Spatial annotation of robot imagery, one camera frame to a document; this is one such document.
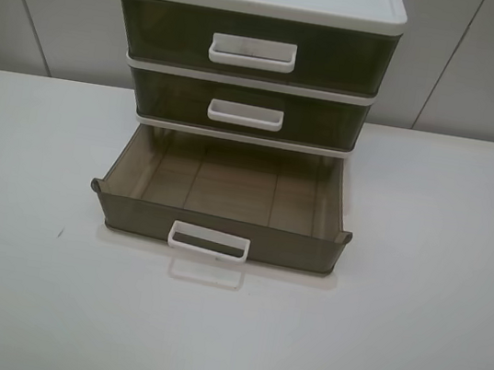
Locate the smoky drawer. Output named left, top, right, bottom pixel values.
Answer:
left=121, top=0, right=400, bottom=98
left=132, top=68, right=370, bottom=152
left=91, top=125, right=352, bottom=276

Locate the white plastic drawer cabinet frame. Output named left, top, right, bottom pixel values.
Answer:
left=126, top=0, right=408, bottom=158

